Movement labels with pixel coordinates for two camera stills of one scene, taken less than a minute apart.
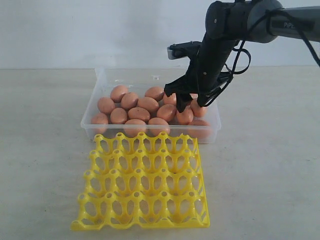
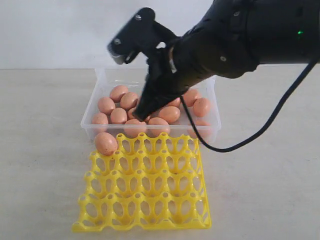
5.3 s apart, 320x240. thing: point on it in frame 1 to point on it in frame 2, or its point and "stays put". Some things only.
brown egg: x=139 y=113 stays put
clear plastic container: x=132 y=100 stays put
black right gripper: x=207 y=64 to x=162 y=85
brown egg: x=167 y=111 stays put
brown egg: x=156 y=125 stays put
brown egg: x=186 y=117 to x=106 y=143
